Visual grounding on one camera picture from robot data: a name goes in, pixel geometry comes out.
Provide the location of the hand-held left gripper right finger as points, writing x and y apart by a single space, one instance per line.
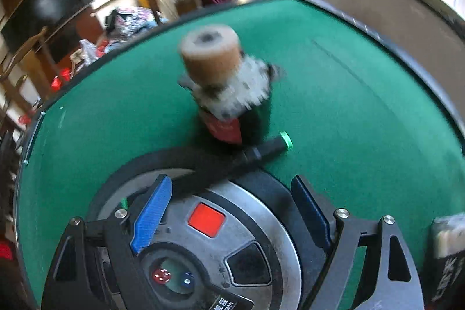
310 212

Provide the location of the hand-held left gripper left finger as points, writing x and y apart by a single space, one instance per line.
152 212

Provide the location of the black marker pen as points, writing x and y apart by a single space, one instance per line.
225 168

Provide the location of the red die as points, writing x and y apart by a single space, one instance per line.
162 276

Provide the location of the round dice control panel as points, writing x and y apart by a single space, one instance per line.
239 233

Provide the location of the blue die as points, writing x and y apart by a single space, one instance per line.
187 280

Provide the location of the silver and black foil bag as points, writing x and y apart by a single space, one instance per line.
448 259

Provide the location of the black bottle cork stopper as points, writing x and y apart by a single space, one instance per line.
221 77

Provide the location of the red bag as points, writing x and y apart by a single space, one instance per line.
61 77

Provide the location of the clear plastic bag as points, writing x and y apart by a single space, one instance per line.
85 52

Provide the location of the floral bag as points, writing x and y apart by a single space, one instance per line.
130 19

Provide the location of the flat screen television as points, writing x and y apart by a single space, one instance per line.
47 1

